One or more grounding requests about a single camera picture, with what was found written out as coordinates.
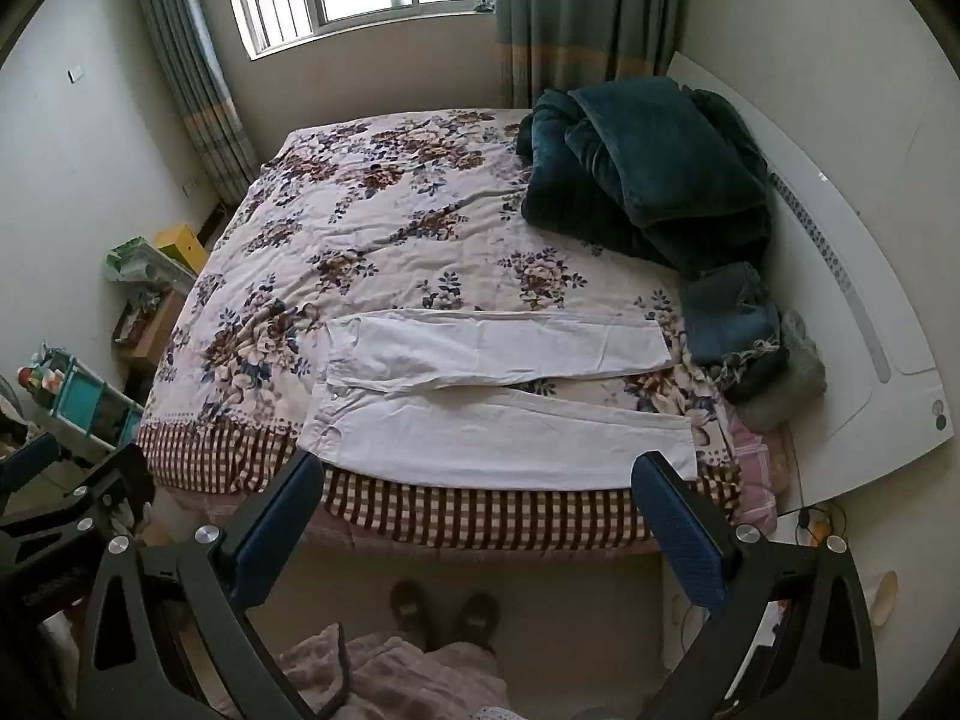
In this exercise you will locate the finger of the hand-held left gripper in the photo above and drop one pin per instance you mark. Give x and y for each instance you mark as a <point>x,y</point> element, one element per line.
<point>30,461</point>
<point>120,480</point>

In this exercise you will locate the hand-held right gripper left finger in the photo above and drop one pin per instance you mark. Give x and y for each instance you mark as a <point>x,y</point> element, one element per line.
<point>274,532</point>

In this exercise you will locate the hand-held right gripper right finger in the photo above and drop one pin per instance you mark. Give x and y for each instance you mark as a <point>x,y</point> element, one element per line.
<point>679,532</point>

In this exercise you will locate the white pants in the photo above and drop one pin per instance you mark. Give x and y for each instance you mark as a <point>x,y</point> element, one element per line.
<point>487,435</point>

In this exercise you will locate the teal storage cart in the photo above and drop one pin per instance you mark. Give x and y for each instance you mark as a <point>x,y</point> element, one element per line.
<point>79,401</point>

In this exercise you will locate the person's brown shoe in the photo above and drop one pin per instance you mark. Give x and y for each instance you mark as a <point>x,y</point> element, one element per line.
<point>411,611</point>

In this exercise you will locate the wooden nightstand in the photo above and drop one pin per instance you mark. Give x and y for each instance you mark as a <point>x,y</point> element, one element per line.
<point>161,322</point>

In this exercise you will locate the grey pillow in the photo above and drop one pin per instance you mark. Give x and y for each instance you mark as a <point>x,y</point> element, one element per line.
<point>795,382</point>

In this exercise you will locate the person's pink plush robe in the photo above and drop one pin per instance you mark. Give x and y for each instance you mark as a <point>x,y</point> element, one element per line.
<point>405,679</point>

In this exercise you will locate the cream plastic object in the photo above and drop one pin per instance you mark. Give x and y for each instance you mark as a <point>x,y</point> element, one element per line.
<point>883,596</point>

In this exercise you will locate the green box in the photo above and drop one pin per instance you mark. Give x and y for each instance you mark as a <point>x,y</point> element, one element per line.
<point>131,259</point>

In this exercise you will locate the folded blue jeans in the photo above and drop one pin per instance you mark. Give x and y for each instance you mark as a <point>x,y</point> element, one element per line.
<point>731,315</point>

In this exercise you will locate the yellow box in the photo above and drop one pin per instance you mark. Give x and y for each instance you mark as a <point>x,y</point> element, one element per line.
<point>184,244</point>

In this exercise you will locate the floral plaid-edged blanket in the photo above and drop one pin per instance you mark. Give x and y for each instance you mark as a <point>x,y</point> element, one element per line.
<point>375,240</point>

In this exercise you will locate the white bed headboard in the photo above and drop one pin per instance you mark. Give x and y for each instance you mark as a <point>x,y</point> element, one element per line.
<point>862,240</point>

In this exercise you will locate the dark teal plush blanket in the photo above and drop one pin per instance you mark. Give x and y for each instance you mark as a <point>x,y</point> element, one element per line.
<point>645,165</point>

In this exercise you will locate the teal striped curtain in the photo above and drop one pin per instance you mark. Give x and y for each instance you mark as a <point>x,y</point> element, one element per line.
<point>585,15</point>
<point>195,90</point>

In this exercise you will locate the wall outlet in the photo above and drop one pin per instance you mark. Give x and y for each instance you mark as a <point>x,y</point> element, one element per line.
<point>192,184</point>

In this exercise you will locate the white wall switch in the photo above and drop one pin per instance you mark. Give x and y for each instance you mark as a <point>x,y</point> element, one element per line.
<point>76,75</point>

